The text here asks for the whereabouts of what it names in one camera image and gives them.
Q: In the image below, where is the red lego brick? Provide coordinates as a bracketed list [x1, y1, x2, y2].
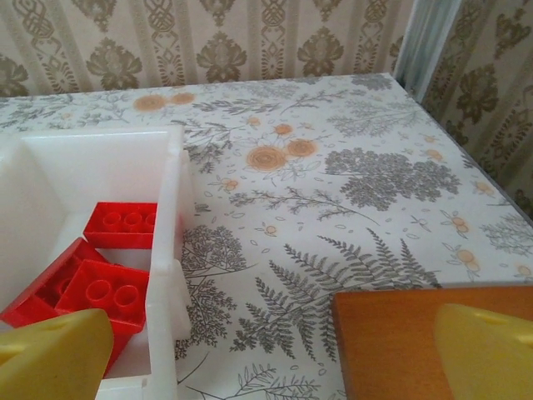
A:
[55, 258, 152, 378]
[0, 237, 113, 330]
[82, 202, 159, 250]

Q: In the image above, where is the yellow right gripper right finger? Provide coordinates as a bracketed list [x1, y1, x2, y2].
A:
[432, 302, 533, 400]

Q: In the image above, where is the orange-brown wooden block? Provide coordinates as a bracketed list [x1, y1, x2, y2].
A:
[331, 284, 533, 400]

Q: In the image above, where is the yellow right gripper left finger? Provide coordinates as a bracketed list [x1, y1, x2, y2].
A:
[0, 307, 114, 400]

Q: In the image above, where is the floral patterned table cover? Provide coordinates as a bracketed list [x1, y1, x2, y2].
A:
[0, 71, 533, 400]

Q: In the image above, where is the aluminium frame post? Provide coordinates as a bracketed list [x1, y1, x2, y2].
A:
[393, 0, 461, 101]

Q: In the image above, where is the white three-compartment container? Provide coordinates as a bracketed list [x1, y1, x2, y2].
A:
[0, 124, 197, 400]

